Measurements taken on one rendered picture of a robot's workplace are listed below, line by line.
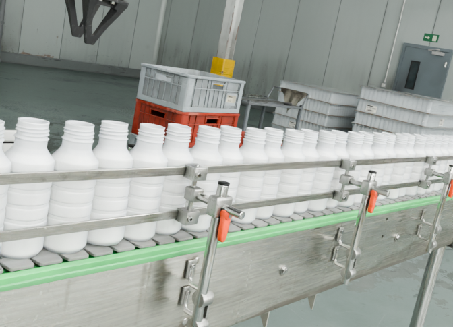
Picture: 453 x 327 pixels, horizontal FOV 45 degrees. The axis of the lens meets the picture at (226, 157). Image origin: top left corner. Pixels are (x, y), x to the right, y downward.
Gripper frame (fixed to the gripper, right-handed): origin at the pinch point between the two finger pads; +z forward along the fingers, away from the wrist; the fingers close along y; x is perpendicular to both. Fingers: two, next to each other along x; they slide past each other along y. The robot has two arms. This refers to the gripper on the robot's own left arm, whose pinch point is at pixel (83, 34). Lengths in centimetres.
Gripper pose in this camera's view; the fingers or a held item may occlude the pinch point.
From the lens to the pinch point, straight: 84.0
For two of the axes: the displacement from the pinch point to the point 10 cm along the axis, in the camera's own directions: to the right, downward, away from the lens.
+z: -3.3, 9.0, 2.9
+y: -6.8, -4.4, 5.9
